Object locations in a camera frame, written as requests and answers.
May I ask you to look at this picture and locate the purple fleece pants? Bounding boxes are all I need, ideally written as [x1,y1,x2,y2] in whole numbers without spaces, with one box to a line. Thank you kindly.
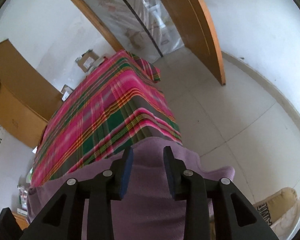
[27,137,235,239]

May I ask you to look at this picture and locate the white sack on floor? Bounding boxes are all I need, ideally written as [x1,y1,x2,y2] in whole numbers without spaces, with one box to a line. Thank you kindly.
[253,187,300,239]

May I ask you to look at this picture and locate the wooden wardrobe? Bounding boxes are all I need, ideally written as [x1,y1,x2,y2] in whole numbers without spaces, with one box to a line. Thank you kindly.
[0,40,63,148]

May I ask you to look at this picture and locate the white carton box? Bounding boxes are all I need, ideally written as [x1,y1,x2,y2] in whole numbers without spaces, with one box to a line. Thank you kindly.
[61,85,73,102]

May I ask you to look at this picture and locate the plaid pink green bedsheet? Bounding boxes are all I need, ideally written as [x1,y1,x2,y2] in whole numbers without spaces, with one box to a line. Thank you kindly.
[31,50,181,187]

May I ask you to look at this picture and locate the brown cardboard box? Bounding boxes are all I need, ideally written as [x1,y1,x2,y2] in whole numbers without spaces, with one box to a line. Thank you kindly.
[76,49,99,73]

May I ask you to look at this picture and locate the wooden door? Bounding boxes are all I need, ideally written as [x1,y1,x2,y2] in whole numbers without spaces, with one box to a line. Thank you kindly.
[161,0,226,86]

